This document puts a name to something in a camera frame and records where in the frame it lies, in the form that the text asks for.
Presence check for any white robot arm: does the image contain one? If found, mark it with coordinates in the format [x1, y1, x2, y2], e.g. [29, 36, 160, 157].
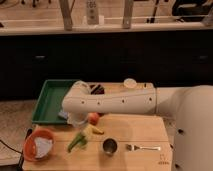
[62, 81, 213, 171]

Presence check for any clear plastic cup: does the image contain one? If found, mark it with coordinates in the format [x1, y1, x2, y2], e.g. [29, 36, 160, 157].
[67, 113, 87, 127]

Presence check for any green pepper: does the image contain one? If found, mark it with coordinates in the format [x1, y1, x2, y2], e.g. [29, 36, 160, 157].
[67, 132, 87, 152]

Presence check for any small metal cup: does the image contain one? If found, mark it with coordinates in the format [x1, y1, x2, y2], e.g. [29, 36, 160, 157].
[102, 138, 118, 156]

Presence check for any dark brown object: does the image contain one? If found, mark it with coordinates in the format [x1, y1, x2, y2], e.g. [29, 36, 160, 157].
[90, 84, 105, 94]

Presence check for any white round lid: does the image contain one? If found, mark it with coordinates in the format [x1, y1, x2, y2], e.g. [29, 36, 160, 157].
[123, 78, 137, 88]

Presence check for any yellow banana toy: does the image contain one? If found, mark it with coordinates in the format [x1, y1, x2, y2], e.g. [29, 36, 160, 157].
[88, 125, 104, 135]

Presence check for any blue sponge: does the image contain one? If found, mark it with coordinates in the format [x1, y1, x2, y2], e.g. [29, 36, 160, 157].
[58, 111, 68, 120]

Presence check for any green plastic tray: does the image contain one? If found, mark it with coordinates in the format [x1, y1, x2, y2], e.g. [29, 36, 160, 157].
[32, 79, 75, 125]

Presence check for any silver fork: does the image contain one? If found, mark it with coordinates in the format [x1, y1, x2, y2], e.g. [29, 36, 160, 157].
[125, 144, 161, 151]

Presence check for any white crumpled cloth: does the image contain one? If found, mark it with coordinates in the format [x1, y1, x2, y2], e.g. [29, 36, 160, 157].
[35, 137, 53, 158]

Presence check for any orange bowl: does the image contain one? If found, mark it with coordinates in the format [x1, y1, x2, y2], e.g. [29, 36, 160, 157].
[23, 129, 54, 162]

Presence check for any black cable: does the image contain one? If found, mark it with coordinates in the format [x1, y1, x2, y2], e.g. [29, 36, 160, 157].
[0, 128, 34, 171]

